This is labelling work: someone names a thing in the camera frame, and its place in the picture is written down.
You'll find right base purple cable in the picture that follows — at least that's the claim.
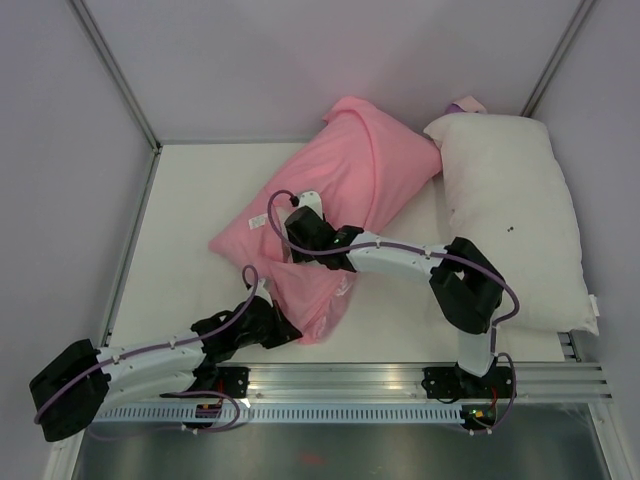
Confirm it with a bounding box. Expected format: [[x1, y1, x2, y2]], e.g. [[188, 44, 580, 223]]
[[464, 352, 521, 436]]

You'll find large white bare pillow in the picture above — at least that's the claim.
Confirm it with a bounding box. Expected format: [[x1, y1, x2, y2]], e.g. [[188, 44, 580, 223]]
[[424, 113, 599, 334]]

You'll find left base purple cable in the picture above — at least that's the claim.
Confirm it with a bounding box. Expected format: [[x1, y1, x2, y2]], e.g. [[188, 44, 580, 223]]
[[89, 387, 247, 441]]

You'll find left aluminium corner post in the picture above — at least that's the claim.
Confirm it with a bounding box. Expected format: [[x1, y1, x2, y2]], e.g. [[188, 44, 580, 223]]
[[67, 0, 161, 153]]

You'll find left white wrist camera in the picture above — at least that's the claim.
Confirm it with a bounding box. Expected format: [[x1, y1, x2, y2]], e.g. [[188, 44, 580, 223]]
[[256, 278, 274, 306]]

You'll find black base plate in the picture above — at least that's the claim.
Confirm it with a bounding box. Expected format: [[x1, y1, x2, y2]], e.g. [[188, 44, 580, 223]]
[[421, 365, 514, 401], [214, 367, 250, 399]]

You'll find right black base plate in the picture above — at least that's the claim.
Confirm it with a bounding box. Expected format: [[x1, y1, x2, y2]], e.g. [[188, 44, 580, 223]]
[[421, 365, 514, 401]]

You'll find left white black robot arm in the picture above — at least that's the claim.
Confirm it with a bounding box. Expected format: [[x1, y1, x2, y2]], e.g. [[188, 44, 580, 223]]
[[29, 295, 302, 442]]

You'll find pink pillowcase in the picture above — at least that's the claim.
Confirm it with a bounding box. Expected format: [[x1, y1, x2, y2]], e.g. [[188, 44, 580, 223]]
[[209, 97, 442, 345]]

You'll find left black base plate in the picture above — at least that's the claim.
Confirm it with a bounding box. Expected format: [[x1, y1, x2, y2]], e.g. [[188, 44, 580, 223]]
[[214, 367, 250, 399]]

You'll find pink purple cloth behind pillow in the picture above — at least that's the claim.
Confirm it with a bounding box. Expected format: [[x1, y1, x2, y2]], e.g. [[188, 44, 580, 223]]
[[445, 96, 487, 114]]

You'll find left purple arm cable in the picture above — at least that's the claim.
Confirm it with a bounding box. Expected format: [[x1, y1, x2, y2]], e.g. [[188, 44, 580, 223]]
[[33, 264, 261, 425]]

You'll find white slotted cable duct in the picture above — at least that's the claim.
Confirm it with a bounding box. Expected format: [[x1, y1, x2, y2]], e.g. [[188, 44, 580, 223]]
[[95, 402, 463, 424]]

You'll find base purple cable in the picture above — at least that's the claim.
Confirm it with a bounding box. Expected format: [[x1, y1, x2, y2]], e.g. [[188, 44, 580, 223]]
[[464, 352, 521, 436], [89, 387, 247, 441]]

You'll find right aluminium corner post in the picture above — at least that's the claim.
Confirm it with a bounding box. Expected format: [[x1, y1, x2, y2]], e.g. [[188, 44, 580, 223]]
[[520, 0, 600, 118]]

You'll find aluminium corner post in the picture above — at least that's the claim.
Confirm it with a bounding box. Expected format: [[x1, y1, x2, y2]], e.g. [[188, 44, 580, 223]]
[[520, 0, 600, 118], [67, 0, 161, 153]]

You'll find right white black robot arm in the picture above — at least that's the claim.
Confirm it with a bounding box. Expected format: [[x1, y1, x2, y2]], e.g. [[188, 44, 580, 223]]
[[284, 206, 507, 396]]

